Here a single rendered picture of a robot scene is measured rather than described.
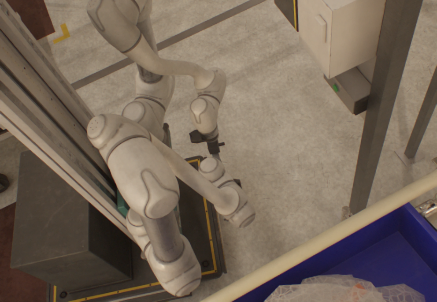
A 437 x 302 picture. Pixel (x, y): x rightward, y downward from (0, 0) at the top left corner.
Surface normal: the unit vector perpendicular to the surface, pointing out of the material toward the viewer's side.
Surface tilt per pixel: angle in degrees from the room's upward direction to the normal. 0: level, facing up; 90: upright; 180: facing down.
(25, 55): 90
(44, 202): 0
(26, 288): 0
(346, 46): 90
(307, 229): 0
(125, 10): 65
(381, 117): 90
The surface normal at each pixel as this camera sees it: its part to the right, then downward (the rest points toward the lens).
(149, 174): 0.12, -0.45
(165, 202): 0.53, 0.62
